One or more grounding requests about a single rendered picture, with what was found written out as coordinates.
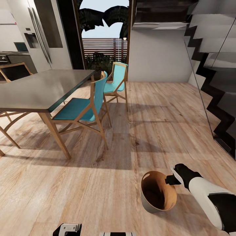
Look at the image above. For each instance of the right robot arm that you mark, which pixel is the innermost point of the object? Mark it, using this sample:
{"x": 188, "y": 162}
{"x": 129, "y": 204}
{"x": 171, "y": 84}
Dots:
{"x": 219, "y": 204}

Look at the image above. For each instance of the fixed window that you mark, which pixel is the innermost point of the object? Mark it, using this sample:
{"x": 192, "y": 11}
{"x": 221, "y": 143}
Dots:
{"x": 104, "y": 31}

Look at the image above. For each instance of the fridge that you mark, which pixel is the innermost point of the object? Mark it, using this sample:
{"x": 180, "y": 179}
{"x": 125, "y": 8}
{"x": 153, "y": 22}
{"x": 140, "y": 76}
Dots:
{"x": 49, "y": 30}

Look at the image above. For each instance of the breakfast table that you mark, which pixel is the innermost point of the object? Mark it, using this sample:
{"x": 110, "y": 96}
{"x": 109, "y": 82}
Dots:
{"x": 43, "y": 92}

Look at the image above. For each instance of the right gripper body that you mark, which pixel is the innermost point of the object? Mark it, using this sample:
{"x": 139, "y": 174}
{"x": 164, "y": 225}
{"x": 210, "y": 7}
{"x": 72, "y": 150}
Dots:
{"x": 173, "y": 180}

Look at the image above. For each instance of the microwave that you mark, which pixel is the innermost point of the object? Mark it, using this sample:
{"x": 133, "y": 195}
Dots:
{"x": 21, "y": 47}

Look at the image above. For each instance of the trash can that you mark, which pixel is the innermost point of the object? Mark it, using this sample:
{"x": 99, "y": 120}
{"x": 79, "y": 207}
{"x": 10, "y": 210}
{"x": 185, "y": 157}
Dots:
{"x": 156, "y": 195}

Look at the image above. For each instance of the stairs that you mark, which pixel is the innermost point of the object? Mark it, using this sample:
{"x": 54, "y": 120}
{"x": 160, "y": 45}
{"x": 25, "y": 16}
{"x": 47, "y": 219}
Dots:
{"x": 210, "y": 40}

